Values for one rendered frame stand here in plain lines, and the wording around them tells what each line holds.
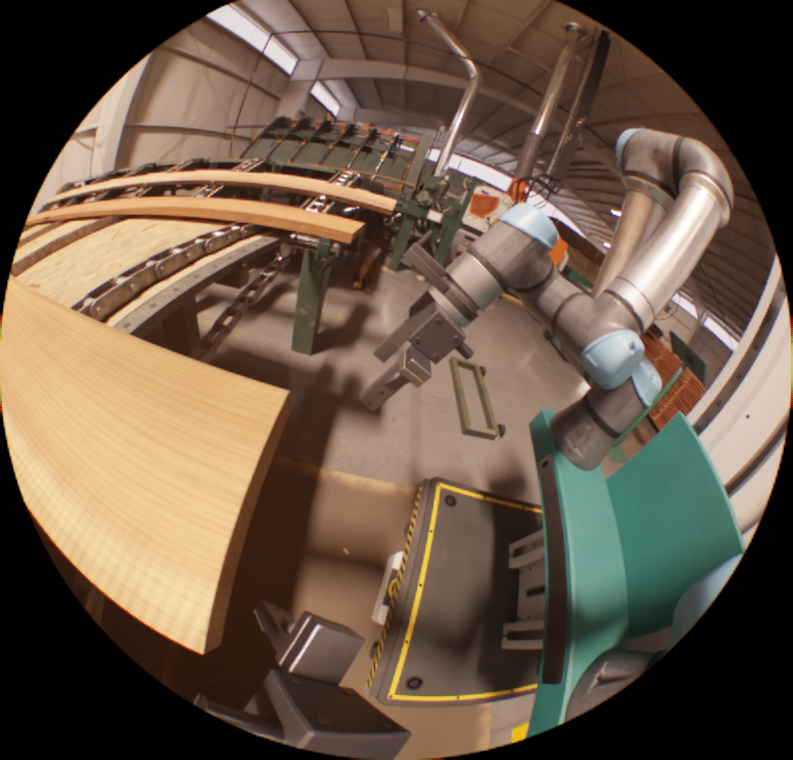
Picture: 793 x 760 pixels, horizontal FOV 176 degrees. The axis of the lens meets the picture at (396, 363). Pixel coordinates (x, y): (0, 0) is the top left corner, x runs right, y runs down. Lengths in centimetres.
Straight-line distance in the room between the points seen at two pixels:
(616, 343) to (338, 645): 33
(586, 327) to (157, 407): 38
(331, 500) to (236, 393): 92
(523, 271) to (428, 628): 75
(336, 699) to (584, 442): 50
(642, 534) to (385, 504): 89
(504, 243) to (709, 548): 53
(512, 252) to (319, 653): 37
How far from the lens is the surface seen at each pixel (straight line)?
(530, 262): 34
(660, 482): 55
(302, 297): 140
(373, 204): 118
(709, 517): 51
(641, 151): 57
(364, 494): 109
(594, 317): 32
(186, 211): 83
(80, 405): 20
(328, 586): 99
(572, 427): 53
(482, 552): 83
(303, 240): 94
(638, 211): 55
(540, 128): 573
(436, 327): 29
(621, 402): 50
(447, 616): 75
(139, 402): 18
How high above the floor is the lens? 99
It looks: 36 degrees down
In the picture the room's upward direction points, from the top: 23 degrees clockwise
